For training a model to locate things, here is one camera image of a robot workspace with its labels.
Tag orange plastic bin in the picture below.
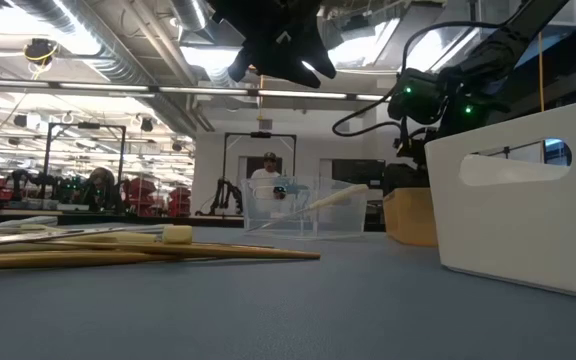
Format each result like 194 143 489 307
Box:
381 187 440 248

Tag clear plastic bin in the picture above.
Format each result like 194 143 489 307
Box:
240 174 369 240

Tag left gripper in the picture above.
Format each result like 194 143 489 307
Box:
206 0 339 90

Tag black cases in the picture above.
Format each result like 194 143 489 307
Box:
382 162 428 194

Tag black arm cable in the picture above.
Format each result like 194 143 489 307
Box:
331 22 499 139

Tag yellow handled knife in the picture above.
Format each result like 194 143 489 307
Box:
161 225 194 246
0 230 165 251
245 183 371 234

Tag yellow cable reel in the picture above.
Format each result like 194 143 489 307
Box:
21 37 60 69

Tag person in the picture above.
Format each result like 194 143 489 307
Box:
249 151 285 201
83 167 119 214

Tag teal white handled cutlery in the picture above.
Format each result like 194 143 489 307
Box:
0 215 60 232
57 222 175 234

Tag black gantry frame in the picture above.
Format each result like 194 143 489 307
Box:
42 122 128 211
222 131 298 181

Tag red storage bins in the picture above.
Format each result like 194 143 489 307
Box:
122 177 193 217

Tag ceiling light bar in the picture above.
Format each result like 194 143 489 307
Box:
0 77 394 101

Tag black screen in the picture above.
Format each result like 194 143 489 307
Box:
331 158 387 189

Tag yellow hanging cord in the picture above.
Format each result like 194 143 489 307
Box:
537 29 545 114

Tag silver ceiling duct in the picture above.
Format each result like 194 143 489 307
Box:
10 0 204 139

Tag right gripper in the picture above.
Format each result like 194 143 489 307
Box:
392 123 437 169

